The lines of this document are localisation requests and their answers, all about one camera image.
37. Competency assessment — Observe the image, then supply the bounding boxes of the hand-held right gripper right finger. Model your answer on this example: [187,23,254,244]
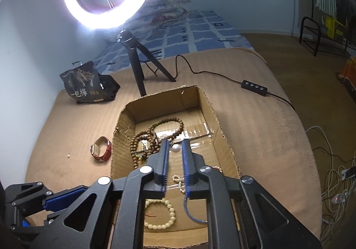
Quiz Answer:
[181,139,323,249]

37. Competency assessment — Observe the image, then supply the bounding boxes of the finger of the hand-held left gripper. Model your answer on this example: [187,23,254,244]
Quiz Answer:
[10,208,66,234]
[4,182,90,212]

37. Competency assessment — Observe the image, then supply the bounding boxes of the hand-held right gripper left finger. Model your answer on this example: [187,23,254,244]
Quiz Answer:
[28,138,170,249]

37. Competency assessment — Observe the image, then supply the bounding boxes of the green pendant red cord necklace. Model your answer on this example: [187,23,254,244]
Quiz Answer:
[136,139,157,218]

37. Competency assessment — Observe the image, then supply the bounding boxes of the brown wooden bead necklace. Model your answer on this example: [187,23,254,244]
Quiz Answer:
[130,117,184,170]

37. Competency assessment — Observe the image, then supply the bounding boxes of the small white bead necklace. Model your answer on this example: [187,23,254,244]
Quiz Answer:
[172,165,223,192]

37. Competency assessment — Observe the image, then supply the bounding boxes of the cardboard box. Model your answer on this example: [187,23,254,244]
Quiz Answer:
[111,85,242,249]

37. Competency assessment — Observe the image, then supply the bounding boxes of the thin blue bangle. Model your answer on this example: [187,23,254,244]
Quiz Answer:
[182,196,209,223]

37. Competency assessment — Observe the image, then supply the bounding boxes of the cream bead bracelet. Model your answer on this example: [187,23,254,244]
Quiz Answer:
[144,198,176,229]

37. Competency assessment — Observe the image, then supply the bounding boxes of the black tripod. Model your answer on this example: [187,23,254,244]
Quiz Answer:
[117,29,177,97]

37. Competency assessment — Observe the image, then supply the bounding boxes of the black snack bag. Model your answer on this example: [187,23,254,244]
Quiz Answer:
[59,61,121,104]

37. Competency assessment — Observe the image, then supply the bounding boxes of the blue checked bedsheet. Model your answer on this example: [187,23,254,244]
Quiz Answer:
[93,10,253,74]

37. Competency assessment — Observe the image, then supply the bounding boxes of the folded floral quilt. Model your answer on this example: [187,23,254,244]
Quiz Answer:
[133,0,192,28]

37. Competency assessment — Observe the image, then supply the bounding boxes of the white power strip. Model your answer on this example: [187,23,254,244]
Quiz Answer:
[341,167,356,180]

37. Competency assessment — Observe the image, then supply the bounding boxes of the black clothes rack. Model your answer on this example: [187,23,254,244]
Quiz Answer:
[299,0,356,57]

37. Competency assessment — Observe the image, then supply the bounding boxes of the yellow box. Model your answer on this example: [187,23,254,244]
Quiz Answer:
[324,15,348,42]

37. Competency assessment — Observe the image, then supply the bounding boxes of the dark hanging jackets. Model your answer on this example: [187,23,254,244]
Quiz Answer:
[332,0,356,24]

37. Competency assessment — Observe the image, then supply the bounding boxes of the red strap wristwatch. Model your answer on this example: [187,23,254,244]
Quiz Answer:
[90,136,113,162]

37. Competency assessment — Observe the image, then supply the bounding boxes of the black cable with controller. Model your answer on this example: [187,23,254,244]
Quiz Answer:
[174,54,297,110]

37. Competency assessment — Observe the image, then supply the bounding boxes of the tangle of white cables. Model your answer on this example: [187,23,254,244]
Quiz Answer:
[306,126,356,238]

